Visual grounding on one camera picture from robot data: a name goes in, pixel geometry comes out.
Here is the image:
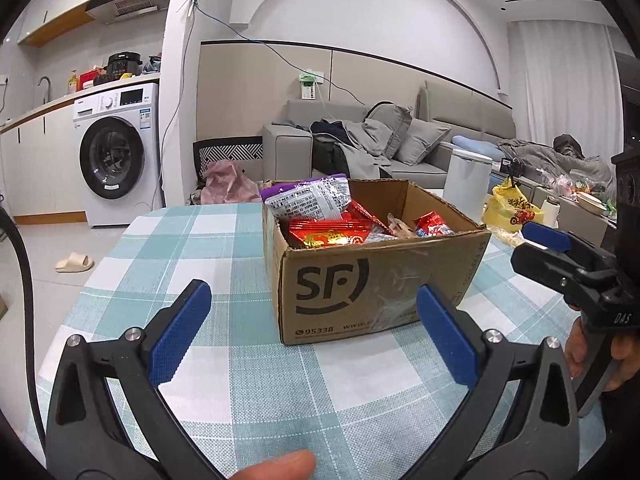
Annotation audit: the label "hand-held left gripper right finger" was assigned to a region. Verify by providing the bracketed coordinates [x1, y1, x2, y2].
[416, 285, 581, 480]

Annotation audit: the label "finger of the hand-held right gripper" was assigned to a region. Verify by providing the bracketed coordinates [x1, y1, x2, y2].
[511, 242, 622, 312]
[522, 221, 619, 274]

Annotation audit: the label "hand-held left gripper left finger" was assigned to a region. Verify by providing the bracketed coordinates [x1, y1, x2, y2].
[45, 279, 221, 480]

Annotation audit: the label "brown cardboard box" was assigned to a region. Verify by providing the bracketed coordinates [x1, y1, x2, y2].
[262, 178, 492, 346]

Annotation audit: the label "red blue logo snack packet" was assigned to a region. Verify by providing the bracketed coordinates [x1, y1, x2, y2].
[414, 211, 455, 238]

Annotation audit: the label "red gold snack packet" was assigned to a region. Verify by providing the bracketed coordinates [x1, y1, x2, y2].
[287, 219, 373, 251]

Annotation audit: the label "purple white snack packet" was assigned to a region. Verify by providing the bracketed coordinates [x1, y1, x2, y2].
[260, 175, 351, 222]

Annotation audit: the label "person's right hand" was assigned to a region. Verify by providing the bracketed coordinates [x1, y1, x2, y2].
[564, 319, 640, 392]

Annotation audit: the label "person's left hand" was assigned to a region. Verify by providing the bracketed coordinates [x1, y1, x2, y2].
[235, 450, 317, 480]

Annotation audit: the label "grey coffee table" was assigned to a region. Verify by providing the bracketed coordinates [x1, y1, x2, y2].
[557, 195, 613, 248]

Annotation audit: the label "yellow plastic bag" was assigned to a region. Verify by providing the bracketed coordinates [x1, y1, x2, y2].
[482, 177, 546, 233]

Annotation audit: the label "beige bowl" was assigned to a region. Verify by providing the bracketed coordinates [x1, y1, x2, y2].
[577, 192, 607, 216]

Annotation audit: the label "grey blanket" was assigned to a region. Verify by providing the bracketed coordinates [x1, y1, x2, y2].
[499, 137, 618, 196]

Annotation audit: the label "teal checkered tablecloth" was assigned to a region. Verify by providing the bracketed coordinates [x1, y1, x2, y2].
[37, 202, 608, 480]

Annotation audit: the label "white trash bin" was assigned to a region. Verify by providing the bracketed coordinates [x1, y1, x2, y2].
[442, 149, 493, 206]

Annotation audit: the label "light blue pillow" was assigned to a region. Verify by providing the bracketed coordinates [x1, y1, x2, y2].
[451, 135, 506, 160]

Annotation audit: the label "beige slipper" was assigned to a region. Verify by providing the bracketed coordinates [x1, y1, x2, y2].
[55, 252, 95, 273]

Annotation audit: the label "white curtain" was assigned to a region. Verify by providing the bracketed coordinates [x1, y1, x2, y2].
[507, 20, 626, 151]

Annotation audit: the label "white washing machine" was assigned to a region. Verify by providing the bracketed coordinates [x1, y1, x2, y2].
[72, 82, 166, 228]

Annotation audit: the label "pink plastic bag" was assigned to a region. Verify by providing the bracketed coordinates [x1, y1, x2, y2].
[201, 160, 263, 205]

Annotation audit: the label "grey pillow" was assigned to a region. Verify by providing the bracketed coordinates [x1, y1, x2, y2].
[394, 119, 451, 166]
[365, 104, 413, 158]

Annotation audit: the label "black white patterned bag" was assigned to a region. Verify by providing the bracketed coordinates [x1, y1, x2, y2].
[193, 136, 264, 186]

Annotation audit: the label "grey jacket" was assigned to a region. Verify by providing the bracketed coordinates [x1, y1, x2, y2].
[342, 120, 396, 178]

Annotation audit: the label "grey sofa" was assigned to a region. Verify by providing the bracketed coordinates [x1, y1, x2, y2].
[262, 80, 518, 191]

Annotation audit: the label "dark clothes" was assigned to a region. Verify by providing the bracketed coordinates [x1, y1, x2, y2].
[311, 120, 351, 178]

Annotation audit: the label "white kitchen counter cabinet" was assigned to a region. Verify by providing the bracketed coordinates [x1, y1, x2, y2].
[0, 95, 88, 223]

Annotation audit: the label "red box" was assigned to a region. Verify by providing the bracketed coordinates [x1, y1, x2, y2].
[79, 67, 108, 90]

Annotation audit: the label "black rice cooker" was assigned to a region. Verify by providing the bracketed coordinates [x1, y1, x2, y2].
[107, 51, 143, 80]

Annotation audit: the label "black cable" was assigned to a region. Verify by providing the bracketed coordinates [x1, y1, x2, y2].
[0, 207, 48, 441]

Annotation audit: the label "white green wall device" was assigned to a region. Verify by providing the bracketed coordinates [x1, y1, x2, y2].
[298, 71, 325, 101]

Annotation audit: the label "wall cabinet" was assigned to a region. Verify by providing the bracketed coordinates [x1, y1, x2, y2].
[17, 0, 108, 48]

